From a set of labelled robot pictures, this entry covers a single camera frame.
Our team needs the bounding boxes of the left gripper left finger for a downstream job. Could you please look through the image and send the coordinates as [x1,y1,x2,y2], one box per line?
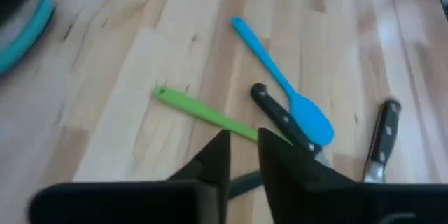
[29,129,231,224]

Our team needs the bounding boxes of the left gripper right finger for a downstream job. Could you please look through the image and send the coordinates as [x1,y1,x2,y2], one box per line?
[257,127,448,224]

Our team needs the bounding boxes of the black-handled steel knife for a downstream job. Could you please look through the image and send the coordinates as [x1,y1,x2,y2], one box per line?
[250,83,332,167]
[362,98,402,183]

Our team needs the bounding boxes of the blue silicone spatula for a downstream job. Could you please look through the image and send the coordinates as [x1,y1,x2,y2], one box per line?
[230,15,335,147]

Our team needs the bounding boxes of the green silicone spatula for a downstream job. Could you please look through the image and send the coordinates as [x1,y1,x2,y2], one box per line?
[152,86,291,144]

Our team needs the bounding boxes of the teal steel box grater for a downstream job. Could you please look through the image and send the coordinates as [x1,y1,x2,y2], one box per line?
[0,0,57,76]

